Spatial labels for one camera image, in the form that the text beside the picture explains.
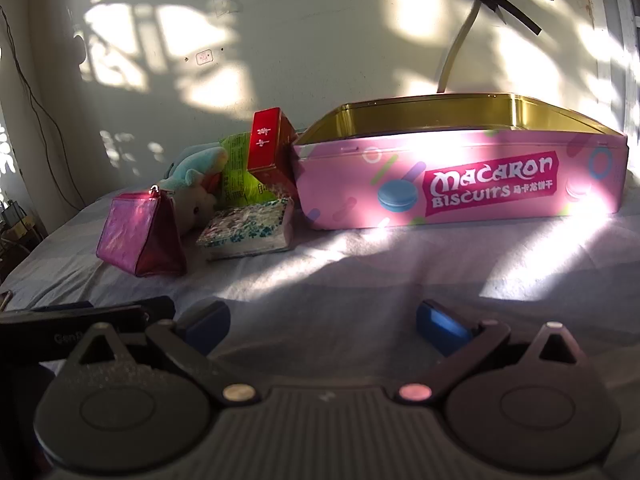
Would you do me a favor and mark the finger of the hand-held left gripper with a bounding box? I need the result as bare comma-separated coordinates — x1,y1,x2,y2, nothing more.
36,296,175,322

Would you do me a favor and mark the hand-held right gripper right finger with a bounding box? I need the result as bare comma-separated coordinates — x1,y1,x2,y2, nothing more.
397,299,583,406

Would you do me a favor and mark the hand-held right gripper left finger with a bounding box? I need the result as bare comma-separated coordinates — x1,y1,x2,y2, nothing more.
65,300,263,406

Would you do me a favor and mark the shiny magenta pouch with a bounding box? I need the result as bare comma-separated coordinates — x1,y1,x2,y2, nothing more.
96,186,188,278

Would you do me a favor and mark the floral tissue packet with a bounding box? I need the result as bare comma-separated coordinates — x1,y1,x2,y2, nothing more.
196,197,296,261

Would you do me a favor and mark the light blue plush toy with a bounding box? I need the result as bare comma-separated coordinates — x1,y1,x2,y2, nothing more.
159,142,231,237

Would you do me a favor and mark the green snack packet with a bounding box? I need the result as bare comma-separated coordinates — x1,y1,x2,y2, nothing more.
218,131,286,208

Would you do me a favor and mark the pink biscuit tin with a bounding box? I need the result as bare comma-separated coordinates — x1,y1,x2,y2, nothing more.
291,92,629,232

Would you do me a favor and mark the red cardboard box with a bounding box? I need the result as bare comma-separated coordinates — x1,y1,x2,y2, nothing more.
247,107,300,196

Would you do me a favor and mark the striped blue bed sheet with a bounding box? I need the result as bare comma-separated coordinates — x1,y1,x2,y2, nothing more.
0,187,640,411

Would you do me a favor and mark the yellow box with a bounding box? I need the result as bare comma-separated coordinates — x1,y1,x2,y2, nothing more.
2,212,38,241

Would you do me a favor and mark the dark wall cable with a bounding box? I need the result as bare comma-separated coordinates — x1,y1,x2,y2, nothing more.
0,5,83,211

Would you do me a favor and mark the white flat cable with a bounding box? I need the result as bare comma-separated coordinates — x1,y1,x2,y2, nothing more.
437,0,483,95

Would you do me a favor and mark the white door frame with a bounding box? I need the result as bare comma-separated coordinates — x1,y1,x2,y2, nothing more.
595,0,640,136

